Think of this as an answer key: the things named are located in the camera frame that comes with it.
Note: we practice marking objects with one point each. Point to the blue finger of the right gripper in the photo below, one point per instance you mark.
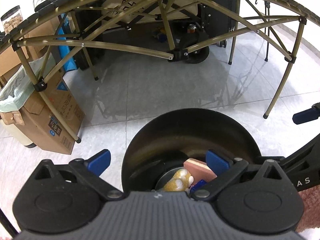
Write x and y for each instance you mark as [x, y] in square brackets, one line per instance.
[307, 115]

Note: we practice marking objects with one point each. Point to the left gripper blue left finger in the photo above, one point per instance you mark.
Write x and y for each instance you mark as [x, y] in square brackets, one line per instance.
[99, 162]

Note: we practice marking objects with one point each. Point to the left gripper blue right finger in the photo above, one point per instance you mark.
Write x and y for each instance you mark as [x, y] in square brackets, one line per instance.
[218, 163]

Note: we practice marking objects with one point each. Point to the pink yellow layered sponge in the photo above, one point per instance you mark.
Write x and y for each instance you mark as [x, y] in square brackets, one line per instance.
[199, 170]

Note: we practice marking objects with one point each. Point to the blue handkerchief tissue pack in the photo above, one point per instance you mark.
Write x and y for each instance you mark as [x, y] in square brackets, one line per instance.
[197, 186]

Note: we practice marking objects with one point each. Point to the white yellow plush alpaca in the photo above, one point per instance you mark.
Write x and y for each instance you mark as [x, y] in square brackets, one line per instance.
[180, 181]

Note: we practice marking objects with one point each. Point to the black round trash bin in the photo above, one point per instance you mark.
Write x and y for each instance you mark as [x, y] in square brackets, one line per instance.
[168, 140]

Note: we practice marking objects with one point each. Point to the pink fluffy rug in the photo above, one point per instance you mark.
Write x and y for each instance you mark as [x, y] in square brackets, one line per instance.
[311, 215]

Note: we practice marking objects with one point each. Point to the cardboard box with green liner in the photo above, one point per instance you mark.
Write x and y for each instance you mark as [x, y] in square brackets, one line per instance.
[23, 107]

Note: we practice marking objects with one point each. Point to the black wagon wheel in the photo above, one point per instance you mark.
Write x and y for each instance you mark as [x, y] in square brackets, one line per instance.
[197, 56]

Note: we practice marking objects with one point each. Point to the tan slatted folding table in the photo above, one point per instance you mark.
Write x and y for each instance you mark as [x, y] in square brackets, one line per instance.
[143, 37]

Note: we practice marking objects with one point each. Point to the clear jar with black lid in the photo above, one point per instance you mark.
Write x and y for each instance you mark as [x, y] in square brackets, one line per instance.
[11, 19]

